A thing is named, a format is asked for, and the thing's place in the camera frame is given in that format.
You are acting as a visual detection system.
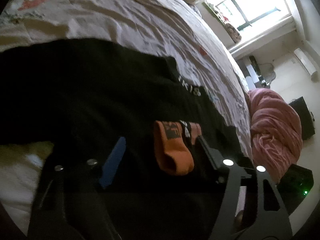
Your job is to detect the clothes on window sill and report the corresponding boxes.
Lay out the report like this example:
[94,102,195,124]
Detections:
[206,2,242,44]

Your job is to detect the pink crumpled blanket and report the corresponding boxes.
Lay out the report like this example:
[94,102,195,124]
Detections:
[248,88,303,184]

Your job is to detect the standing fan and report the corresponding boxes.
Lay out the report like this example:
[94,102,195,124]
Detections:
[259,63,276,88]

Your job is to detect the white wall air conditioner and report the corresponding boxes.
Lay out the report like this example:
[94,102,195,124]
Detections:
[293,48,317,78]

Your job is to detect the window with dark frame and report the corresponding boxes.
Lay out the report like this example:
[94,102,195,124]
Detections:
[204,0,291,31]

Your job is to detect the black cabinet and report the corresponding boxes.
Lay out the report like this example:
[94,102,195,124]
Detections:
[289,96,315,140]

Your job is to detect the white strawberry print bedspread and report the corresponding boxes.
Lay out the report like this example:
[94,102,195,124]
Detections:
[0,0,253,235]

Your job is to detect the black long-sleeve shirt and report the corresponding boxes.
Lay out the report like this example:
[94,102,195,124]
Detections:
[1,38,241,239]

